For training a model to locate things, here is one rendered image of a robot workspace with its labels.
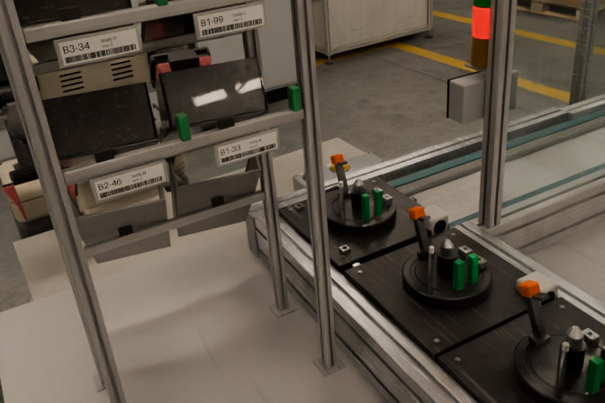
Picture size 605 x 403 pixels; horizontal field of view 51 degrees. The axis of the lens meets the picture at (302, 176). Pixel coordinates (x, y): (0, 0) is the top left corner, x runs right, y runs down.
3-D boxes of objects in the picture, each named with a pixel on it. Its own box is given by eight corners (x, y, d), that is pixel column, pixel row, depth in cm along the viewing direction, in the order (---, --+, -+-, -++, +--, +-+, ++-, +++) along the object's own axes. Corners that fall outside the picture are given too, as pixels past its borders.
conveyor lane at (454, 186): (282, 254, 133) (277, 213, 128) (568, 148, 166) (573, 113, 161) (356, 331, 110) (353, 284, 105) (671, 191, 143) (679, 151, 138)
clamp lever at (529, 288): (528, 335, 86) (517, 283, 85) (539, 330, 87) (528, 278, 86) (549, 343, 83) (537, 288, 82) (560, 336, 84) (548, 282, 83)
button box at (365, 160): (293, 199, 145) (292, 174, 142) (370, 173, 154) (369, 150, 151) (309, 211, 140) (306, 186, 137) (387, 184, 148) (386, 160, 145)
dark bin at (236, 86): (162, 142, 107) (152, 100, 107) (237, 128, 111) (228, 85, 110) (170, 130, 80) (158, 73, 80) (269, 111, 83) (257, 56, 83)
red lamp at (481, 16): (465, 34, 106) (466, 5, 104) (488, 29, 108) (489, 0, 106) (486, 40, 102) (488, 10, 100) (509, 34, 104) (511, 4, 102)
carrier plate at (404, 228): (278, 217, 129) (276, 208, 128) (376, 183, 138) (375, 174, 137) (339, 275, 110) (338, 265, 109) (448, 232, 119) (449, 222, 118)
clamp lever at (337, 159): (338, 192, 126) (329, 156, 125) (347, 190, 127) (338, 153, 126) (347, 193, 123) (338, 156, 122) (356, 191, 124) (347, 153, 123)
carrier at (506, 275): (344, 280, 108) (340, 217, 103) (454, 236, 118) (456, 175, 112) (435, 366, 89) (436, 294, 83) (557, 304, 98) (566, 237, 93)
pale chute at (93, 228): (96, 264, 112) (92, 239, 113) (171, 246, 115) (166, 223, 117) (69, 220, 86) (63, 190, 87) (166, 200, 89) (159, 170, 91)
